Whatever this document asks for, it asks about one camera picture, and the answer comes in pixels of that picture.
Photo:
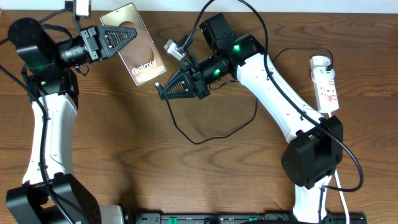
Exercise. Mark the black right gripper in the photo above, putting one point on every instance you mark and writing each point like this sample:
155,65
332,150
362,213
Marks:
199,89

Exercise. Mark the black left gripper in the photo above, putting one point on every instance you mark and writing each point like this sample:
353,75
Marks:
91,43

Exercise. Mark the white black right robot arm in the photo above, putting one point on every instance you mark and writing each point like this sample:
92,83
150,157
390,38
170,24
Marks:
314,141

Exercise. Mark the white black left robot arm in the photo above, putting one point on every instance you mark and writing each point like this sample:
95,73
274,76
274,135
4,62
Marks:
50,192

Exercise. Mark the white USB charger adapter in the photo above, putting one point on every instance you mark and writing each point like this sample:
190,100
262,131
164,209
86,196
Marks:
320,63

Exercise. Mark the white power strip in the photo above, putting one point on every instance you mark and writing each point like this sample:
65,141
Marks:
325,90

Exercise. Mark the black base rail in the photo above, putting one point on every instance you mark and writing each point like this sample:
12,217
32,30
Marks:
232,218

